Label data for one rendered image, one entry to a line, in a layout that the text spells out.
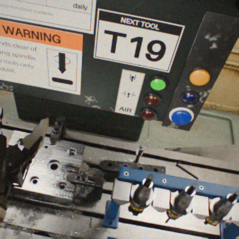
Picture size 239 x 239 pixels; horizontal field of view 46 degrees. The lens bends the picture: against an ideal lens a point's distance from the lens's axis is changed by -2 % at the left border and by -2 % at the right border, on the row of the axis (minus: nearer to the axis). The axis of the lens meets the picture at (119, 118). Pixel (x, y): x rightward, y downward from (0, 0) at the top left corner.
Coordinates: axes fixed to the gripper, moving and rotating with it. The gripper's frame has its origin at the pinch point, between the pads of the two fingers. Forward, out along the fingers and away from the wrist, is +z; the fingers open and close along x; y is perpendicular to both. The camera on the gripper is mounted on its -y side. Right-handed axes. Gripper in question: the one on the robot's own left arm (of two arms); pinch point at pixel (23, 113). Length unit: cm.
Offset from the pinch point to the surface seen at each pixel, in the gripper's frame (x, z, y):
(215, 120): 83, 86, 88
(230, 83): 82, 93, 61
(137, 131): 33, 55, 74
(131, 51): 20.3, -7.7, -28.5
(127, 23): 19.2, -7.6, -32.2
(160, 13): 22.5, -7.3, -34.2
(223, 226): 68, 3, 53
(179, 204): 40.7, -5.3, 19.4
